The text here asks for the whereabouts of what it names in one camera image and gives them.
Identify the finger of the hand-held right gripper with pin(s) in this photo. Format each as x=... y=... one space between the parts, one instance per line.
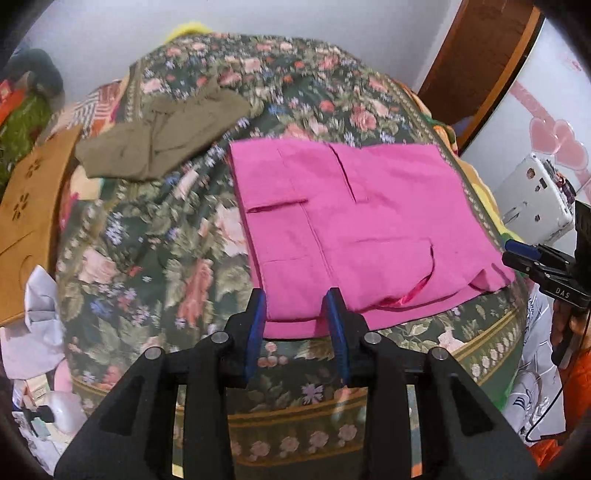
x=524 y=266
x=521 y=248

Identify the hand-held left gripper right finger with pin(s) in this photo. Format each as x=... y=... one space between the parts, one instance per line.
x=333 y=323

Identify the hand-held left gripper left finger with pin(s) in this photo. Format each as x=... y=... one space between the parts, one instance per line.
x=256 y=318

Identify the pink pants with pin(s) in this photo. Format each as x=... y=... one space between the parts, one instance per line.
x=369 y=221

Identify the olive green pants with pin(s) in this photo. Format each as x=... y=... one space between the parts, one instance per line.
x=157 y=138

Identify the person's right hand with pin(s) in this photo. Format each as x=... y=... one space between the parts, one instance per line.
x=570 y=330

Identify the white sewing machine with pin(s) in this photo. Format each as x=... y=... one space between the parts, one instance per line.
x=538 y=198

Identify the white printed cloth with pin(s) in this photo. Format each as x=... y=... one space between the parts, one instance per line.
x=538 y=369

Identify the pink heart sticker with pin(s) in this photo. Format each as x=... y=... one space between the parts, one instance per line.
x=556 y=138

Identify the floral blanket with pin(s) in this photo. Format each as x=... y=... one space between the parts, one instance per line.
x=152 y=258

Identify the person's orange clothing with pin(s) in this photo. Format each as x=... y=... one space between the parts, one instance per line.
x=572 y=415

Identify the white crumpled cloth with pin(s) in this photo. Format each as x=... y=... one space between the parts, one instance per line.
x=39 y=318

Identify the brown carved wooden board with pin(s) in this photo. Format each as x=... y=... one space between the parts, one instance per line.
x=32 y=207

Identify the yellow cloth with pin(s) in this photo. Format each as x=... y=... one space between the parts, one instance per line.
x=187 y=28

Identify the green cloth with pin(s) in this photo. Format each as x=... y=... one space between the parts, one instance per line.
x=21 y=124

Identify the dark plush toy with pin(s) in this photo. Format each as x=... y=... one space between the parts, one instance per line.
x=34 y=69

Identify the brown wooden door frame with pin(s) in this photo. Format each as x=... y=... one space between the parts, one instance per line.
x=485 y=60

